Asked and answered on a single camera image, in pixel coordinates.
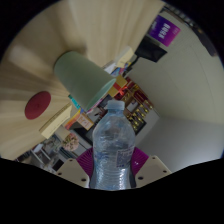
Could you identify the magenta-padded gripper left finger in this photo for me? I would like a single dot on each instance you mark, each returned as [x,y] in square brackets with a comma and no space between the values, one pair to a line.
[71,172]

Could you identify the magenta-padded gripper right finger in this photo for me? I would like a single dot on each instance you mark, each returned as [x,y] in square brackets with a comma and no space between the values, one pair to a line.
[154,170]

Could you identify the clear plastic water bottle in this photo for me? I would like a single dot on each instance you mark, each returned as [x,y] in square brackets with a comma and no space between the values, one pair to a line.
[112,150]

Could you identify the pink flowers in white pot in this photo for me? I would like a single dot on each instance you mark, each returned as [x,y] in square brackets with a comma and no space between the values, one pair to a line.
[70,141]

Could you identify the cluttered wooden side desk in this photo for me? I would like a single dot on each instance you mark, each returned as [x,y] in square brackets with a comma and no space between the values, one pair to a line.
[43,156]

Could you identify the tan standing card box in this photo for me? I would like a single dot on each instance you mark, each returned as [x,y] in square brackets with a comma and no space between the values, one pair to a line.
[86,121]

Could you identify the orange book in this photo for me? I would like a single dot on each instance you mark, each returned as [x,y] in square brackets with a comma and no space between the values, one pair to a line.
[71,119]

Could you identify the flat yellow paper pad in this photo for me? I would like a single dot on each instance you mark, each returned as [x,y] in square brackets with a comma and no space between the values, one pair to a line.
[55,121]

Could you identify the teal book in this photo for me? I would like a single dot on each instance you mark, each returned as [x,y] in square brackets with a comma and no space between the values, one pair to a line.
[74,101]

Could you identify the flat round red coaster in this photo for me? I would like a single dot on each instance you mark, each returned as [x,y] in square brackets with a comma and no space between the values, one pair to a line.
[37,105]

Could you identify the yellow gift box red ribbon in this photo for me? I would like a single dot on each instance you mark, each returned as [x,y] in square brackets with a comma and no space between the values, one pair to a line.
[120,85]

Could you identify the pale green cup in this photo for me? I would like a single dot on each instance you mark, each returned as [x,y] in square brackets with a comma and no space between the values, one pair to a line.
[78,76]

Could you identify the thick pale yellow notepad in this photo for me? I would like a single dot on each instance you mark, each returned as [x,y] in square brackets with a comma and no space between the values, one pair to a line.
[124,56]

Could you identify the purple sign board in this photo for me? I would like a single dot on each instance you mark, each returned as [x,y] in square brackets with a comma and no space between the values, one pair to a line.
[164,30]

